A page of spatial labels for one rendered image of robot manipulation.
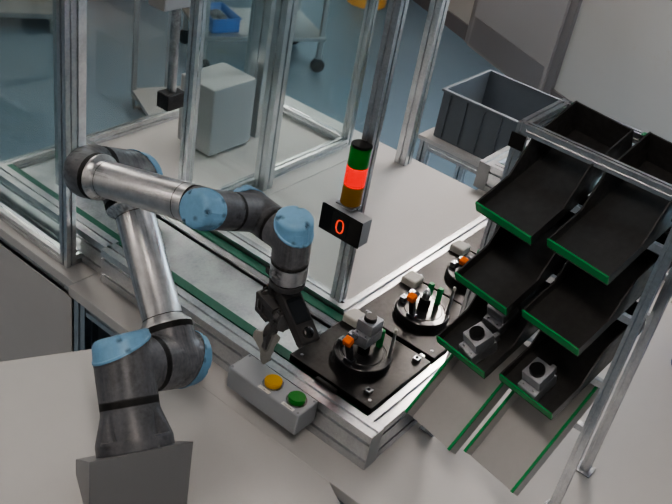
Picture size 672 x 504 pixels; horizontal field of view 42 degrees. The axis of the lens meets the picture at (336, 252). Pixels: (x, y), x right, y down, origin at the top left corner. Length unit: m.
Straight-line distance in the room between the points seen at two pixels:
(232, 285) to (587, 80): 4.16
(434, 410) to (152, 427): 0.60
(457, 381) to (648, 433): 0.61
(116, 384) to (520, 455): 0.82
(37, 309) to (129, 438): 0.97
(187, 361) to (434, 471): 0.61
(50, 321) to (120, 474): 0.93
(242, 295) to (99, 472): 0.75
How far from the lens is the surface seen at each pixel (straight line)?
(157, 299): 1.86
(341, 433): 1.96
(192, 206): 1.58
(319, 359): 2.05
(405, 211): 2.89
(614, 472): 2.20
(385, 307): 2.25
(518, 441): 1.88
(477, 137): 3.90
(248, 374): 1.99
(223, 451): 1.96
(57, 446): 1.97
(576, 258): 1.56
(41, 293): 2.56
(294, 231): 1.61
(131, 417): 1.73
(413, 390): 2.05
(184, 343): 1.84
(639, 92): 5.77
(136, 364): 1.73
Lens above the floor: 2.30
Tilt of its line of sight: 33 degrees down
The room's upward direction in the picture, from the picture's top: 11 degrees clockwise
